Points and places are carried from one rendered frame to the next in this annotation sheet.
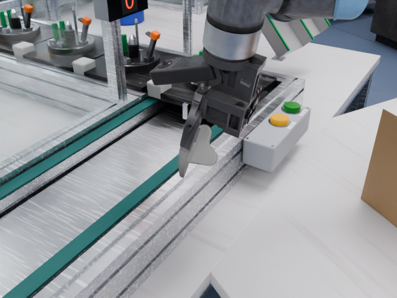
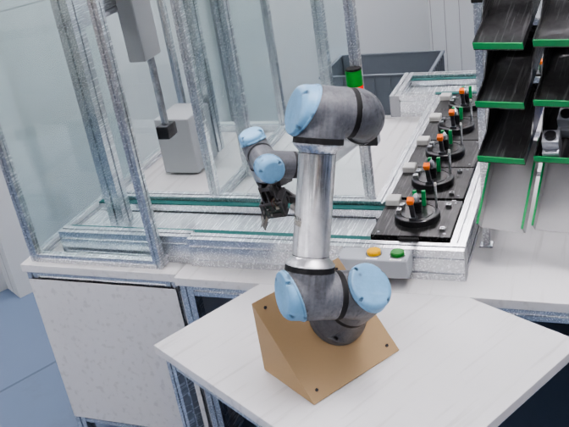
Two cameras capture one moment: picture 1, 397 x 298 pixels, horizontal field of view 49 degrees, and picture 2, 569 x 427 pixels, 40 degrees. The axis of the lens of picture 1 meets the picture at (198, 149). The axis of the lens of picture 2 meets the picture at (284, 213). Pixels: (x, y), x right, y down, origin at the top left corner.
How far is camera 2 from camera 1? 225 cm
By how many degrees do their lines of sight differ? 70
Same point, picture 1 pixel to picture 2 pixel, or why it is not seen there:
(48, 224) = (256, 226)
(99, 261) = (223, 238)
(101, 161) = not seen: hidden behind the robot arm
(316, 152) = (400, 297)
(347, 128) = (453, 307)
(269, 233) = not seen: hidden behind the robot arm
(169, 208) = (263, 242)
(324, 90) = (529, 286)
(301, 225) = not seen: hidden behind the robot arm
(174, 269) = (256, 274)
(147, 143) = (343, 226)
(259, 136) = (348, 250)
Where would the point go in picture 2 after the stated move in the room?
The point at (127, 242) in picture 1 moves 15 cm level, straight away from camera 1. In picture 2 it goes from (236, 240) to (279, 225)
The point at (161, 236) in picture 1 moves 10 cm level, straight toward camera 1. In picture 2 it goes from (258, 254) to (228, 263)
